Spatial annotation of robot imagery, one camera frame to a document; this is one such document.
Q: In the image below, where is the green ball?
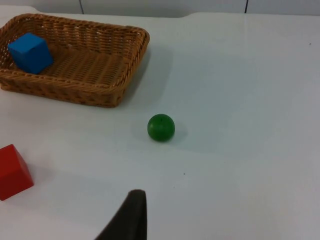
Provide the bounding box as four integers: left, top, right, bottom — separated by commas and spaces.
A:
147, 113, 176, 143

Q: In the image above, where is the blue cube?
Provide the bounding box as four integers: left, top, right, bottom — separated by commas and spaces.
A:
7, 32, 55, 75

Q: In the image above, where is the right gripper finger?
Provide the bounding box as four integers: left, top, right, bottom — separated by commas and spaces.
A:
94, 189, 148, 240

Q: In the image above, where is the brown wicker basket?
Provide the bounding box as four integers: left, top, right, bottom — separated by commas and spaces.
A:
0, 13, 151, 109

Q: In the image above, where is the red cube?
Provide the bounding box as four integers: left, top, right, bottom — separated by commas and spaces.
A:
0, 143, 35, 202

